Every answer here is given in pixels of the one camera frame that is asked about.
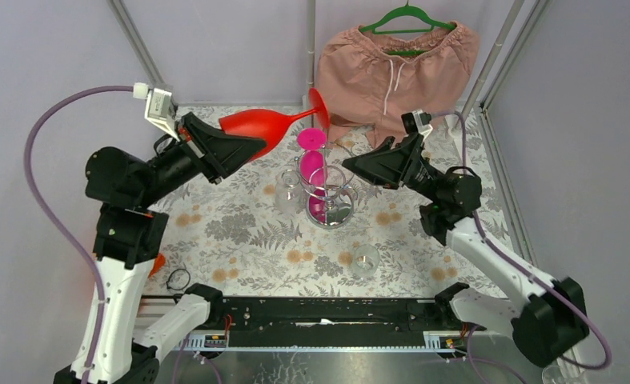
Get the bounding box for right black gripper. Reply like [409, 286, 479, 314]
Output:
[341, 132, 443, 204]

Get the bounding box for red plastic wine glass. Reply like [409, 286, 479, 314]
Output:
[219, 88, 331, 160]

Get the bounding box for clear ribbed wine glass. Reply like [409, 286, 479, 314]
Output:
[351, 244, 380, 278]

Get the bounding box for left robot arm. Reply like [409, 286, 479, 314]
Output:
[54, 113, 267, 383]

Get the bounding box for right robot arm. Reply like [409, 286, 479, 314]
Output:
[342, 134, 590, 367]

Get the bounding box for chrome wine glass rack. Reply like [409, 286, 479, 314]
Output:
[296, 152, 356, 230]

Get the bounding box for magenta plastic wine glass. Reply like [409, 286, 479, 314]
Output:
[297, 128, 327, 224]

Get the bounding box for clear wine glass left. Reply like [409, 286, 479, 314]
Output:
[275, 169, 303, 215]

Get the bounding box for pink shorts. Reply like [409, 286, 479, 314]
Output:
[315, 22, 480, 148]

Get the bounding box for floral table cloth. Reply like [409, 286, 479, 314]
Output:
[145, 122, 501, 298]

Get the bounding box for orange cloth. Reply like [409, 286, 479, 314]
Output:
[148, 253, 167, 278]

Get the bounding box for green clothes hanger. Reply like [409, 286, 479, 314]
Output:
[359, 0, 458, 58]

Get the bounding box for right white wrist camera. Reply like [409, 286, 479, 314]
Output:
[401, 109, 434, 142]

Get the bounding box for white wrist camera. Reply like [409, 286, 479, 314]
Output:
[401, 109, 434, 142]
[132, 82, 180, 142]

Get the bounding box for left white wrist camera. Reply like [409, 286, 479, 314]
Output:
[132, 82, 180, 142]

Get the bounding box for black ring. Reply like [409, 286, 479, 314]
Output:
[166, 268, 193, 294]

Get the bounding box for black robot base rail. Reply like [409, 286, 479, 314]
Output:
[143, 294, 485, 353]

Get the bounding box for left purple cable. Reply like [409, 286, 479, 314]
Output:
[23, 86, 136, 384]

